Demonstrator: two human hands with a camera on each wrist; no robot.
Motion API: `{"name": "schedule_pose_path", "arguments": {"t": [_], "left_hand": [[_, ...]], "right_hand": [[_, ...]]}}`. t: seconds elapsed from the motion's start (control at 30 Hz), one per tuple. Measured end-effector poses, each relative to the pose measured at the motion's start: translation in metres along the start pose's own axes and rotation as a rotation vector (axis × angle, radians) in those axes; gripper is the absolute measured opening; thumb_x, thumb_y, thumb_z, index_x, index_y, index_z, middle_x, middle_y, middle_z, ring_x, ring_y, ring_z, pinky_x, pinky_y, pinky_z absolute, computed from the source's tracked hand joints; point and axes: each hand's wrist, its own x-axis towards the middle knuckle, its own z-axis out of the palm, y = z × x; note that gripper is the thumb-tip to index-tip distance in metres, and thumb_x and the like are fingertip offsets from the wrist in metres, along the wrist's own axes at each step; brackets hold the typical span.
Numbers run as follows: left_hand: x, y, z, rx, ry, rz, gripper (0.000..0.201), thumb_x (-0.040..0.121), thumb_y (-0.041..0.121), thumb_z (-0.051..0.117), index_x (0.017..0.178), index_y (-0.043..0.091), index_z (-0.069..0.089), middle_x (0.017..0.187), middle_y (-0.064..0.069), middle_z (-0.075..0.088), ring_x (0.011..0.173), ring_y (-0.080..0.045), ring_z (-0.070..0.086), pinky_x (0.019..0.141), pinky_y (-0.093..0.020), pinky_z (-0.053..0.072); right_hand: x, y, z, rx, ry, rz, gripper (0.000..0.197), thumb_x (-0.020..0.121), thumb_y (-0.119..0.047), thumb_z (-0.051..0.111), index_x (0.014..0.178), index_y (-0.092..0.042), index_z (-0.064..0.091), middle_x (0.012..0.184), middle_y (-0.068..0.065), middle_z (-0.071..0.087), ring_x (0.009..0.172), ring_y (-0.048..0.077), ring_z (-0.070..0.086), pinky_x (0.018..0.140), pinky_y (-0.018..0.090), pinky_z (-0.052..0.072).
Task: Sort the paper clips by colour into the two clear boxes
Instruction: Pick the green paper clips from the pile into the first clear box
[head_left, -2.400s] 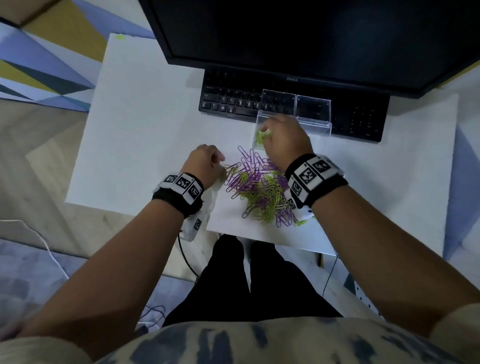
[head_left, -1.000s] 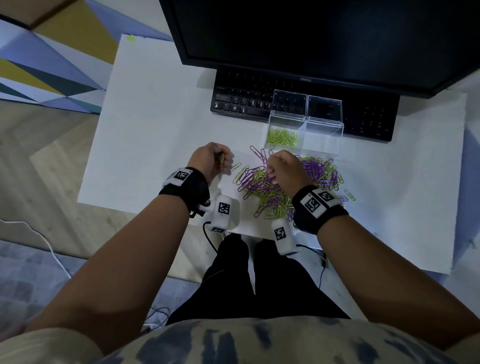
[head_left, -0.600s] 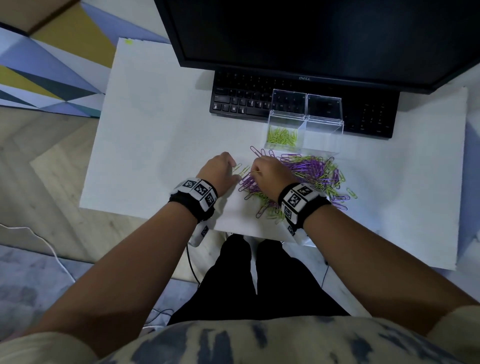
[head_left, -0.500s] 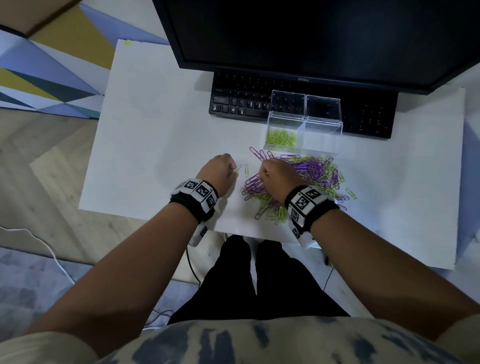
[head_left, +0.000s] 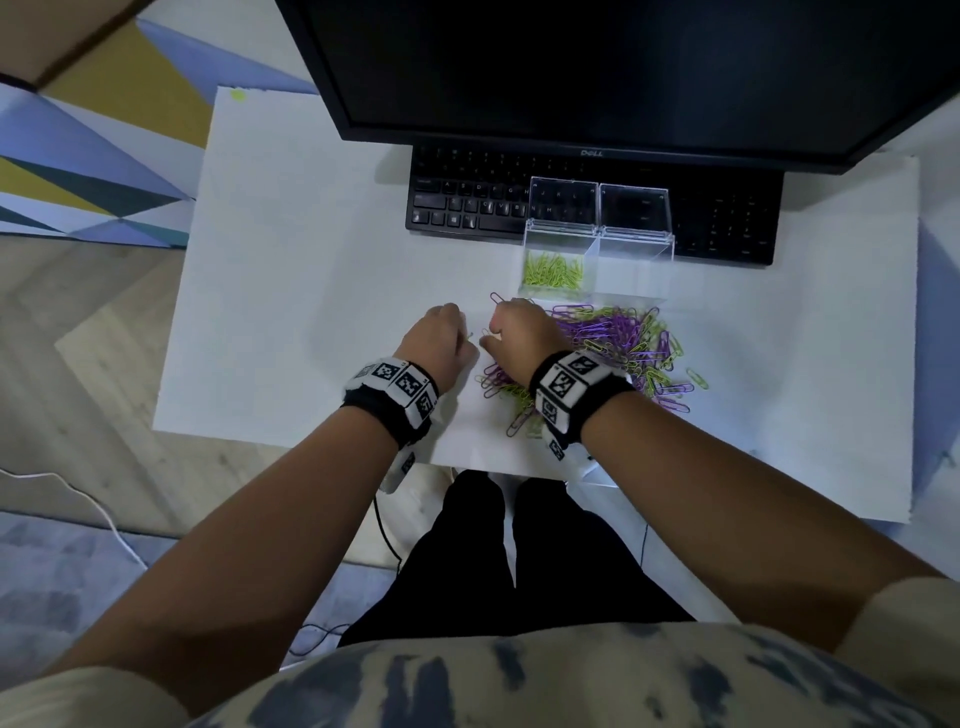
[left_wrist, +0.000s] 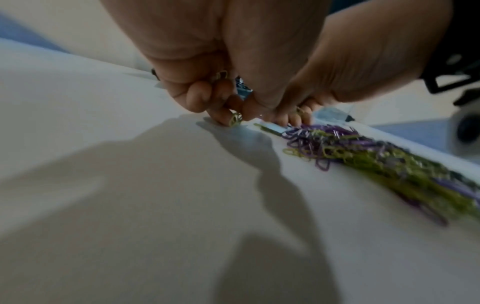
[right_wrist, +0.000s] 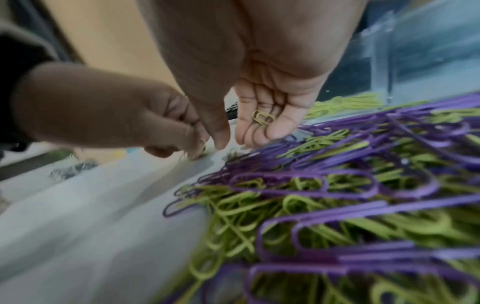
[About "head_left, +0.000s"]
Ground person's left hand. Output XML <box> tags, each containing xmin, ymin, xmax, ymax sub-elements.
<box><xmin>393</xmin><ymin>302</ymin><xmax>480</xmax><ymax>397</ymax></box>

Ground person's right hand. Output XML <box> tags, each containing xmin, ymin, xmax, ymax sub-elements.
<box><xmin>479</xmin><ymin>297</ymin><xmax>575</xmax><ymax>389</ymax></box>

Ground heap of green paper clips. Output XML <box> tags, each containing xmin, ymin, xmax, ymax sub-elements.
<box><xmin>522</xmin><ymin>252</ymin><xmax>585</xmax><ymax>290</ymax></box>

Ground pile of mixed paper clips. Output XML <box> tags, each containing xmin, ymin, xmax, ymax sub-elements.
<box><xmin>476</xmin><ymin>292</ymin><xmax>710</xmax><ymax>440</ymax></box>

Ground person's right forearm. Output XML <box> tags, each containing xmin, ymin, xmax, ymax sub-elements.
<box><xmin>581</xmin><ymin>389</ymin><xmax>943</xmax><ymax>654</ymax></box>

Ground person's left forearm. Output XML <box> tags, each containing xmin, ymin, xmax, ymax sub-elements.
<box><xmin>41</xmin><ymin>404</ymin><xmax>399</xmax><ymax>718</ymax></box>

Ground person's black trousers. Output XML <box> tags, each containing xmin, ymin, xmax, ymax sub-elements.
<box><xmin>337</xmin><ymin>470</ymin><xmax>695</xmax><ymax>648</ymax></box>

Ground person's tie-dye shirt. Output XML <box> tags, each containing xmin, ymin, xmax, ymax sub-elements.
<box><xmin>0</xmin><ymin>577</ymin><xmax>960</xmax><ymax>728</ymax></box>

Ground black left wristband with markers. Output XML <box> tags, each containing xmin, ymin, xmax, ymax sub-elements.
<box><xmin>341</xmin><ymin>357</ymin><xmax>440</xmax><ymax>450</ymax></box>

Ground black wristband with markers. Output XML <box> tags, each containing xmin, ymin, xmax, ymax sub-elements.
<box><xmin>528</xmin><ymin>348</ymin><xmax>637</xmax><ymax>463</ymax></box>
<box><xmin>341</xmin><ymin>357</ymin><xmax>440</xmax><ymax>450</ymax></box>

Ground black right wristband with markers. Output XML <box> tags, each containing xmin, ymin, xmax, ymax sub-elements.
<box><xmin>528</xmin><ymin>348</ymin><xmax>637</xmax><ymax>463</ymax></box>

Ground black keyboard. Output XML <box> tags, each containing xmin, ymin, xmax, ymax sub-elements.
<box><xmin>404</xmin><ymin>143</ymin><xmax>785</xmax><ymax>268</ymax></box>

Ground black computer monitor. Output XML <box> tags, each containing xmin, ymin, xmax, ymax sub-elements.
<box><xmin>275</xmin><ymin>0</ymin><xmax>960</xmax><ymax>175</ymax></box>

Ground brown wooden board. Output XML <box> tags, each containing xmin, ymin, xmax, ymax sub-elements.
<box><xmin>0</xmin><ymin>0</ymin><xmax>155</xmax><ymax>88</ymax></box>

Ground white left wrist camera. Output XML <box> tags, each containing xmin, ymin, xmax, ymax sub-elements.
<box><xmin>378</xmin><ymin>448</ymin><xmax>418</xmax><ymax>494</ymax></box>

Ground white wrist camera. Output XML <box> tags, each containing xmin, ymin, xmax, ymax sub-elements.
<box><xmin>378</xmin><ymin>448</ymin><xmax>418</xmax><ymax>494</ymax></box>
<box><xmin>543</xmin><ymin>431</ymin><xmax>601</xmax><ymax>489</ymax></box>

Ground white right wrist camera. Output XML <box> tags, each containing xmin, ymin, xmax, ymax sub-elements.
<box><xmin>543</xmin><ymin>431</ymin><xmax>601</xmax><ymax>489</ymax></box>

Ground black left camera cable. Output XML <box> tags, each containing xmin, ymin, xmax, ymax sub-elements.
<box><xmin>288</xmin><ymin>494</ymin><xmax>403</xmax><ymax>660</ymax></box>

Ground white cable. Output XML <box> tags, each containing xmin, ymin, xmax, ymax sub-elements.
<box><xmin>0</xmin><ymin>468</ymin><xmax>149</xmax><ymax>571</ymax></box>

